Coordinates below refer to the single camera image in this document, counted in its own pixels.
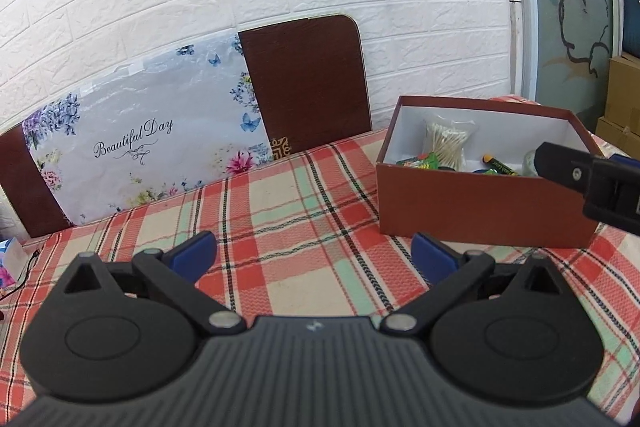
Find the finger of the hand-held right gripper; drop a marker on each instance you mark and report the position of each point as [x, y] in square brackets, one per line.
[615, 197]
[560, 164]

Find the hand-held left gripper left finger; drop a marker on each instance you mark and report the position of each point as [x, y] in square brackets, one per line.
[192, 253]

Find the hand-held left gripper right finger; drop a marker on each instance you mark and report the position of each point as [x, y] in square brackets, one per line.
[432, 257]

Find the brown cardboard box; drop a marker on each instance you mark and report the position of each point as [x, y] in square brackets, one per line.
[475, 207]

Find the clear glass jar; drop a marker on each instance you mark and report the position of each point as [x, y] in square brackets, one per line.
[530, 163]

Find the yellow black tube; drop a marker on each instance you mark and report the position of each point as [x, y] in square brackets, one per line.
[500, 164]

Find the green packet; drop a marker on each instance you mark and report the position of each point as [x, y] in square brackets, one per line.
[422, 162]

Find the plaid tablecloth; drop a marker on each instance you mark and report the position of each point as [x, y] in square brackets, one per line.
[300, 217]

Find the bag of cotton swabs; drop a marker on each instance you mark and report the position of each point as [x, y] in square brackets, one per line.
[447, 142]

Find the floral printed poster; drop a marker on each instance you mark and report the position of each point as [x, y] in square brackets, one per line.
[150, 132]

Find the dark blue object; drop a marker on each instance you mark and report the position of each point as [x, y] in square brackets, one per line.
[632, 24]

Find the glass door with cartoon drawing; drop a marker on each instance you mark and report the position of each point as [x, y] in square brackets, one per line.
[565, 7]

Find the brown wooden board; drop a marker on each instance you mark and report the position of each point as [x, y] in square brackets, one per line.
[30, 187]
[310, 87]

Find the tissue box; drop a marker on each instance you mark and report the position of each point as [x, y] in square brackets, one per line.
[11, 259]

